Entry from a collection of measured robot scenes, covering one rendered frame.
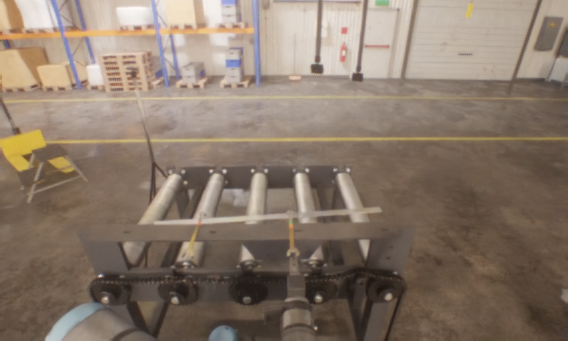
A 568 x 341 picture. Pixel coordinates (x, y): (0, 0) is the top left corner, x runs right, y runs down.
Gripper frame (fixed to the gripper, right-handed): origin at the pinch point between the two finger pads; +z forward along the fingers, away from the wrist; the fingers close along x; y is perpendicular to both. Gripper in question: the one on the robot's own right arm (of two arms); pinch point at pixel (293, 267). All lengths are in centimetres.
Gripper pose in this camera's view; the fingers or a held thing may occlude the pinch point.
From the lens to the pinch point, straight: 96.9
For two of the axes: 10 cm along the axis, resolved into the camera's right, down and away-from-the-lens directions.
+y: 10.0, -0.1, 0.2
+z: -0.2, -4.7, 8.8
